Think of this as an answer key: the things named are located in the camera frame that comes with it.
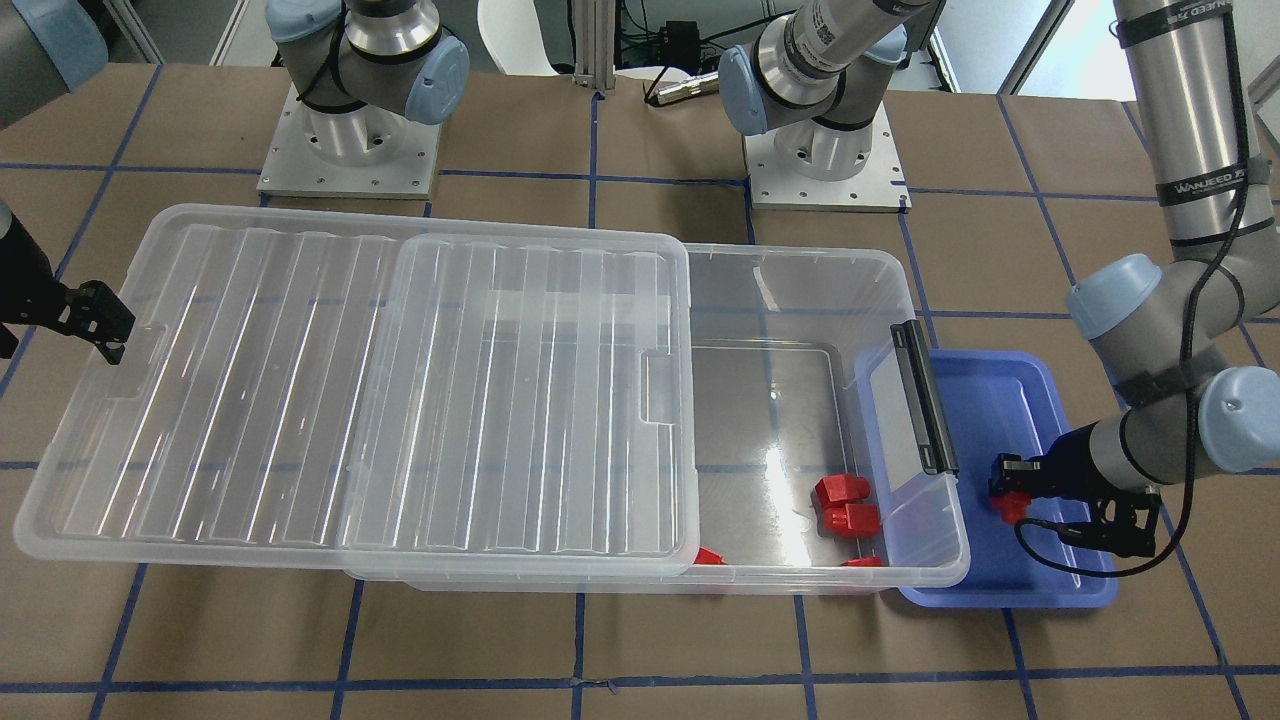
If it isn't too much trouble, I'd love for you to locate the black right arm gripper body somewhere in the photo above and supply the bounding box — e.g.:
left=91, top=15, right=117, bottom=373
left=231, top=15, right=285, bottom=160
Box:
left=1, top=204, right=74, bottom=359

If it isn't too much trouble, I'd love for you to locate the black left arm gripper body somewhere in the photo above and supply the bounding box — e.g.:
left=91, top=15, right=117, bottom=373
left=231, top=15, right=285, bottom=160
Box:
left=1018, top=428, right=1161, bottom=559

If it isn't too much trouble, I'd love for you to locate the red block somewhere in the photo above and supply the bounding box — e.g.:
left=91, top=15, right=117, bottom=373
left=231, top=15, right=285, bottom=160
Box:
left=814, top=473, right=870, bottom=510
left=694, top=547, right=726, bottom=566
left=820, top=503, right=882, bottom=541
left=841, top=555, right=884, bottom=568
left=989, top=491, right=1033, bottom=527

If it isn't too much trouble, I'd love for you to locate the clear plastic box lid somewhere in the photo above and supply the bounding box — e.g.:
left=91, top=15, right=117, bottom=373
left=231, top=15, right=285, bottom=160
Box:
left=14, top=204, right=700, bottom=585

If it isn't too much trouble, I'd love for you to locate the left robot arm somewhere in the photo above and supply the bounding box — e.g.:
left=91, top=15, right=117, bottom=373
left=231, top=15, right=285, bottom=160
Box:
left=988, top=1, right=1277, bottom=559

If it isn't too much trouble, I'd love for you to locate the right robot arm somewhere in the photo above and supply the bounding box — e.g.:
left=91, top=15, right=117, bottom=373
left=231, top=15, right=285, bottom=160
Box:
left=1, top=1, right=470, bottom=365

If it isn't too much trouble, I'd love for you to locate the red block at box front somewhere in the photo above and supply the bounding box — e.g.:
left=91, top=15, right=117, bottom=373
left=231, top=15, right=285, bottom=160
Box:
left=841, top=555, right=884, bottom=568

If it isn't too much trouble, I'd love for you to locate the clear plastic storage box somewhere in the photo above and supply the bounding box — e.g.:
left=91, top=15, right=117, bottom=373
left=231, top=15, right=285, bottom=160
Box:
left=338, top=237, right=970, bottom=594

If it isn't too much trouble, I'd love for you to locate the blue plastic tray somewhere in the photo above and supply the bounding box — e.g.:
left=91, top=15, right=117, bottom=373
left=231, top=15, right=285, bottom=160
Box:
left=851, top=348, right=1117, bottom=610

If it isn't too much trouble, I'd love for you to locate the red block under lid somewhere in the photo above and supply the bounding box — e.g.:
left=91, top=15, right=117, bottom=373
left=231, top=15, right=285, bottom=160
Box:
left=694, top=547, right=726, bottom=566

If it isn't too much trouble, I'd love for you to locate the black power adapter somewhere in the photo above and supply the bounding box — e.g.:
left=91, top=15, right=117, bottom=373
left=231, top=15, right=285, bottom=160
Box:
left=658, top=20, right=701, bottom=72

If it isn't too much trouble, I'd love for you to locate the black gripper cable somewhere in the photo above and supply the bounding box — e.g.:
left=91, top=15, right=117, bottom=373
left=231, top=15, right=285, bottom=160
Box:
left=1014, top=0, right=1261, bottom=579

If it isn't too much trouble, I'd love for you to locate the black box latch handle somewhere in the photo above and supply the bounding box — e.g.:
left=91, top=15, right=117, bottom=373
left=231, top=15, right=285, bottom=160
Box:
left=890, top=319, right=960, bottom=475

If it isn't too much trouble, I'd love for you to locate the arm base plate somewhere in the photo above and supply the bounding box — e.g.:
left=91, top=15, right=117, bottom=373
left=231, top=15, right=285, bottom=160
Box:
left=257, top=86, right=442, bottom=200
left=742, top=105, right=913, bottom=213

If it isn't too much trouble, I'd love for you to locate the aluminium frame post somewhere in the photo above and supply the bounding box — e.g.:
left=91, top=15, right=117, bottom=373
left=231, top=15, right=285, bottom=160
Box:
left=570, top=0, right=617, bottom=94

